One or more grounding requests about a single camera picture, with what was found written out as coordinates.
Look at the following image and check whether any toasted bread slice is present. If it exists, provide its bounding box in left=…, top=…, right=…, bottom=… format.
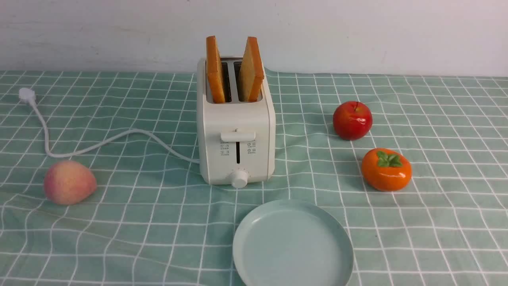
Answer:
left=206, top=35, right=226, bottom=104
left=239, top=37, right=265, bottom=102

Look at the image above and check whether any white two-slot toaster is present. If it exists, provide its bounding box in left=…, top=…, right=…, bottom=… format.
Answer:
left=196, top=57, right=276, bottom=188

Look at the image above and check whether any red apple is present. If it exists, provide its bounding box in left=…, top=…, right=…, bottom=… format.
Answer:
left=332, top=101, right=373, bottom=141

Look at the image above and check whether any light green round plate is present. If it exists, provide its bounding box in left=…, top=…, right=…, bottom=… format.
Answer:
left=232, top=199, right=354, bottom=286

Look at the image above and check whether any green checkered tablecloth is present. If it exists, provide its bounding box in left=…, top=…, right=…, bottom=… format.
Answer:
left=0, top=70, right=508, bottom=286

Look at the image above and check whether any orange persimmon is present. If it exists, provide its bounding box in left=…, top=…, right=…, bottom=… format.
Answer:
left=360, top=148, right=412, bottom=192

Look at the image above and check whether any pink peach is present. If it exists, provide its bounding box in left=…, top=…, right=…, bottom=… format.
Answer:
left=43, top=160, right=97, bottom=206

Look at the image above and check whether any white toaster power cable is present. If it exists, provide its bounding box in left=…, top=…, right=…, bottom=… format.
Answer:
left=19, top=88, right=200, bottom=164

